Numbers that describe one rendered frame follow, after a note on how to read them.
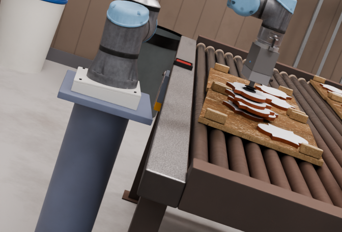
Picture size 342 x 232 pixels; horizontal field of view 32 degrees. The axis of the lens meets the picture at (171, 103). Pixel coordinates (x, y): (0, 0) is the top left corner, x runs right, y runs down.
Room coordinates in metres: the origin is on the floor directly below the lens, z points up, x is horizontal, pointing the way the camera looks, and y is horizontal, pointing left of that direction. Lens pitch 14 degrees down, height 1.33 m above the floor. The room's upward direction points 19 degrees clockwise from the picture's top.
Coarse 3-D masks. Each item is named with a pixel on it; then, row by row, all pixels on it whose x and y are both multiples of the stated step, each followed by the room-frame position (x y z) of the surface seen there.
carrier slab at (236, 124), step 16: (208, 96) 1.84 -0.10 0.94; (224, 96) 1.93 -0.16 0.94; (224, 112) 1.70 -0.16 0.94; (224, 128) 1.56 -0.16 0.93; (240, 128) 1.59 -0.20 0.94; (288, 128) 1.79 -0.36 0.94; (304, 128) 1.87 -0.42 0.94; (272, 144) 1.55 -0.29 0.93; (288, 144) 1.59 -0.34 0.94; (304, 160) 1.55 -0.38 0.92; (320, 160) 1.55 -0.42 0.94
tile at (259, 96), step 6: (228, 84) 1.83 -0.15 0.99; (234, 84) 1.83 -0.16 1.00; (240, 84) 1.87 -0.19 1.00; (234, 90) 1.79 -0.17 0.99; (240, 90) 1.78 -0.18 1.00; (246, 96) 1.76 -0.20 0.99; (252, 96) 1.75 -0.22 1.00; (258, 96) 1.78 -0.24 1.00; (264, 96) 1.81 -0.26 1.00; (270, 102) 1.81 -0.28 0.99
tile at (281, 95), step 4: (256, 88) 2.26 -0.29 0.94; (260, 88) 2.26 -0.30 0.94; (264, 88) 2.27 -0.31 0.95; (268, 88) 2.30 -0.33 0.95; (272, 88) 2.33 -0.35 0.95; (264, 92) 2.21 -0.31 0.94; (268, 92) 2.21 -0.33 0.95; (272, 92) 2.24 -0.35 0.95; (276, 92) 2.27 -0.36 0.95; (280, 92) 2.31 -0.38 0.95; (276, 96) 2.21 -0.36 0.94; (280, 96) 2.22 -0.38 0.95; (284, 96) 2.25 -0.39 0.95; (288, 96) 2.28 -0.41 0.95; (284, 100) 2.22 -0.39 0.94
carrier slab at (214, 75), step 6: (210, 72) 2.27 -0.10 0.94; (216, 72) 2.32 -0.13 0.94; (222, 72) 2.36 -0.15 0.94; (210, 78) 2.15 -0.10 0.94; (216, 78) 2.19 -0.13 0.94; (222, 78) 2.23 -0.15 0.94; (228, 78) 2.27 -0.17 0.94; (234, 78) 2.32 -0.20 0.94; (240, 78) 2.37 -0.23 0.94; (210, 84) 2.04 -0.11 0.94; (246, 84) 2.28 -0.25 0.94; (258, 84) 2.37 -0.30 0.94; (258, 90) 2.25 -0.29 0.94; (288, 102) 2.22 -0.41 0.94; (294, 102) 2.26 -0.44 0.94; (276, 108) 2.03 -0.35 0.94; (282, 114) 1.97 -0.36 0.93
